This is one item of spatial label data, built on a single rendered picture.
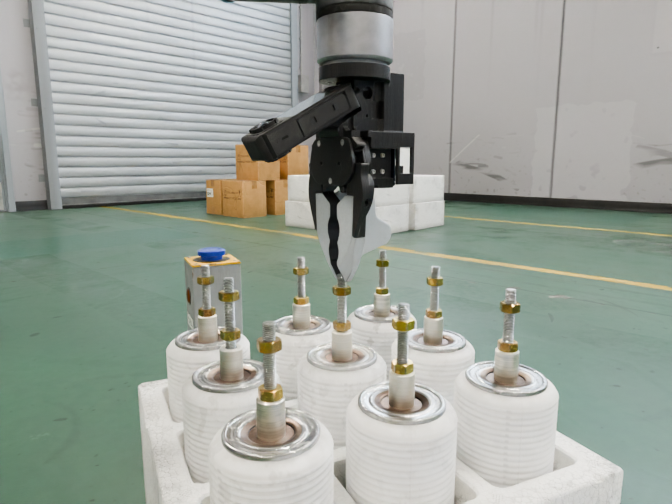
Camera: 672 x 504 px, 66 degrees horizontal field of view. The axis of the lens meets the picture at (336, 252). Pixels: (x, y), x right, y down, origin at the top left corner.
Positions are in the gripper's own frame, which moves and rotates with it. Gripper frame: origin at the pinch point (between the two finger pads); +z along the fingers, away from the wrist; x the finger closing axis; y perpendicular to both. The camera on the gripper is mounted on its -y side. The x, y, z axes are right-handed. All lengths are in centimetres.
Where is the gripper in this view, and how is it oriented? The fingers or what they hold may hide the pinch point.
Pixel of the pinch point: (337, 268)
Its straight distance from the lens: 53.3
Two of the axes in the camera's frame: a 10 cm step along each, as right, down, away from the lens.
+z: 0.0, 9.8, 1.7
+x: -5.9, -1.4, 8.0
